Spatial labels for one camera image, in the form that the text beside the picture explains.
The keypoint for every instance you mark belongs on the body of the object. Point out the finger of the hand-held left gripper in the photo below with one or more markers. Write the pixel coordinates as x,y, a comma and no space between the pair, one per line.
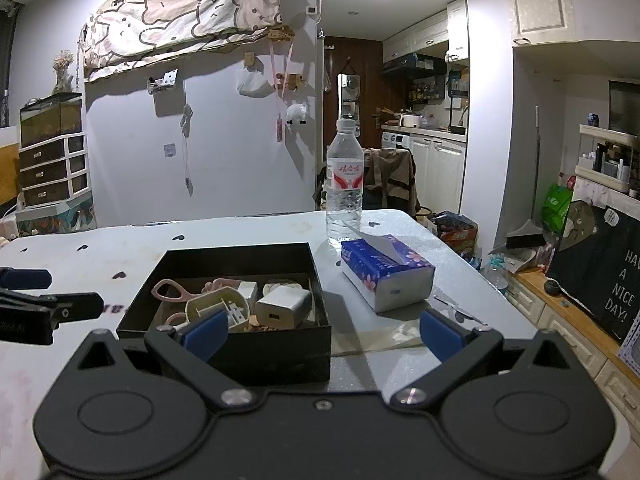
75,306
25,279

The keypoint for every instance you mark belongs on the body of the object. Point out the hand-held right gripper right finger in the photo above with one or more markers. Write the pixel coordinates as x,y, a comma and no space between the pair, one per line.
442,335

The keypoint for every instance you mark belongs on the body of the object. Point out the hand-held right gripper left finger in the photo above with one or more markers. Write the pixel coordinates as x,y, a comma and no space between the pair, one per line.
205,335

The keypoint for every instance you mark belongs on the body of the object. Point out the beige plastic holder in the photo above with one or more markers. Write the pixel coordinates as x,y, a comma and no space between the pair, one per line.
215,300

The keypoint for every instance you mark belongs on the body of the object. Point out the pink eyelash curler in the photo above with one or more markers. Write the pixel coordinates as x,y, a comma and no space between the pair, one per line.
220,286

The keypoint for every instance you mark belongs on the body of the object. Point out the white cosmetic bottle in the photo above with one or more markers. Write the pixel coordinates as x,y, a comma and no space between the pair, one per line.
247,291

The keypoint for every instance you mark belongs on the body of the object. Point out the black cardboard box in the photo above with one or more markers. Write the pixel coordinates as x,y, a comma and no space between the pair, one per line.
280,355

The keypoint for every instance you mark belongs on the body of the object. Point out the pale pink charger plug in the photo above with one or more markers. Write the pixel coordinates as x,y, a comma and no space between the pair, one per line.
282,305

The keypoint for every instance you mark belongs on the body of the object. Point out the round white tape measure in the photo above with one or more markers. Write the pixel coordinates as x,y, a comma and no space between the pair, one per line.
280,287

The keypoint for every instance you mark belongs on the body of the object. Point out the clear plastic bag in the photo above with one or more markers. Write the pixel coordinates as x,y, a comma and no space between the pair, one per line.
380,337

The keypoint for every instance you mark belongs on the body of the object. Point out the teal patterned cabinet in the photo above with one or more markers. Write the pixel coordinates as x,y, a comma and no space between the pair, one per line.
50,220

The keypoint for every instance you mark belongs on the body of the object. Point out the blue floral tissue pack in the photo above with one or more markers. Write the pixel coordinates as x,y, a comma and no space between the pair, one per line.
400,285

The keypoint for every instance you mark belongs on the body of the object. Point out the blue patterned gift bag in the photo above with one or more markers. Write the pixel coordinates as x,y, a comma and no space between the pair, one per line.
457,232

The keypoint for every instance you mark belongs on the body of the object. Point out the white drawer unit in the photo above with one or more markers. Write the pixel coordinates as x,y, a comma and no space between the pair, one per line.
45,175

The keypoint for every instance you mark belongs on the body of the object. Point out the wooden-topped drawer cabinet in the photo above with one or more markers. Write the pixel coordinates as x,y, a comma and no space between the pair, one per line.
550,320

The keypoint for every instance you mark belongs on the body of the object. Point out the small dark round pot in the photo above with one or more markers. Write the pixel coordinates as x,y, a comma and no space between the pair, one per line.
553,287

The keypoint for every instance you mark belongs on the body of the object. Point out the dark dustpan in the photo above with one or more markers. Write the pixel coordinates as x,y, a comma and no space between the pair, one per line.
522,240

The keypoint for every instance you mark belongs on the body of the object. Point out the glass fish tank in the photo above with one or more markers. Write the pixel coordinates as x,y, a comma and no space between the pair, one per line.
50,122

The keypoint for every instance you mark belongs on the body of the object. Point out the white lower kitchen cabinets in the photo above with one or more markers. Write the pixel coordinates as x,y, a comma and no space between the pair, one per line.
440,175

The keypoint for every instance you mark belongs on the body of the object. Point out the white kitchen cabinets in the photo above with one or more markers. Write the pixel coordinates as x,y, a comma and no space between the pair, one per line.
425,35
440,175

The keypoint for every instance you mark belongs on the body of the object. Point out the clear plastic water bottle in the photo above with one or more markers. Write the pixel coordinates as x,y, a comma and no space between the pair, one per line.
344,200

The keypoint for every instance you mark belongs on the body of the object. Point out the chair with brown jacket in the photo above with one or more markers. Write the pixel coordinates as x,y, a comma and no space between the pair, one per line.
390,175

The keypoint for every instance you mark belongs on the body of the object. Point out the green plastic bag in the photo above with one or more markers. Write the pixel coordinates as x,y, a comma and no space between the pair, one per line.
557,207

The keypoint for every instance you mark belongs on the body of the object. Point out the black chalkboard sign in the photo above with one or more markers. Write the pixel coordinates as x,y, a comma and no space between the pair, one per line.
600,260

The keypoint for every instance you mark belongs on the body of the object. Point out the white washing machine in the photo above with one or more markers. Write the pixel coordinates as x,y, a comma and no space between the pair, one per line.
395,140

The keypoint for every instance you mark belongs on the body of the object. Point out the white rice cooker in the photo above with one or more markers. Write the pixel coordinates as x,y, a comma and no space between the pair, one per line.
410,121

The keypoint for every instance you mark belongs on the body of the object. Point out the dark window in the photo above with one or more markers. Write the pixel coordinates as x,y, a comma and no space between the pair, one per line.
6,60

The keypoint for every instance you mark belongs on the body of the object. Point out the dried flower bouquet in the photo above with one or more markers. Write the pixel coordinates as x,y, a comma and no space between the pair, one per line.
63,62

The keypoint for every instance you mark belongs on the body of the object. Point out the white sheep plush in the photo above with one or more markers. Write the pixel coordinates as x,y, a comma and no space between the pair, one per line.
297,111

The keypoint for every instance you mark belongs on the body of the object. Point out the white hanging pouch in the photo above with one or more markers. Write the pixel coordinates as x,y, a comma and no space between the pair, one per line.
252,85

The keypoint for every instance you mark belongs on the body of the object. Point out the white shelf rack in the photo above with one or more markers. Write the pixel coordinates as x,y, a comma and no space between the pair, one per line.
600,135

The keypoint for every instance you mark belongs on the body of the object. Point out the dark brown door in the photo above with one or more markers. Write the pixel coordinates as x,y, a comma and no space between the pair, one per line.
370,85

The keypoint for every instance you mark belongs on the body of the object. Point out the black range hood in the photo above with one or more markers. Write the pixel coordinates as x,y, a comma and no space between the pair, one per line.
415,65

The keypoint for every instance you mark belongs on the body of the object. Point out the cartoon printed blanket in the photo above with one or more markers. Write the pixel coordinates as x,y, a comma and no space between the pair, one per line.
175,20

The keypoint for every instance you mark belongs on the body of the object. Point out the white upper kitchen cabinets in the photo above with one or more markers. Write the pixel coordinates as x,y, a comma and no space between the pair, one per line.
425,35

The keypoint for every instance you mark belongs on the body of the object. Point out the square wall hook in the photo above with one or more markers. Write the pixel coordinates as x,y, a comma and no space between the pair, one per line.
170,150

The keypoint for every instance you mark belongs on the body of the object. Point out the white wall holder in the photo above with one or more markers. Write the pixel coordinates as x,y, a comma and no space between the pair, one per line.
170,77

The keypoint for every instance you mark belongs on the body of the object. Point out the wall mirror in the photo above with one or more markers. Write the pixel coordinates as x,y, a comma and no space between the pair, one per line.
349,90

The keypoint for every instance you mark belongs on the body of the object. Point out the wooden wall hook rack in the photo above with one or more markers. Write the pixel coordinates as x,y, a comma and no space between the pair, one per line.
292,81
280,35

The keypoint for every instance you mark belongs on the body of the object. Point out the white wall thermostat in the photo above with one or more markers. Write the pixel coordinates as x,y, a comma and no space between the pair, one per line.
312,10

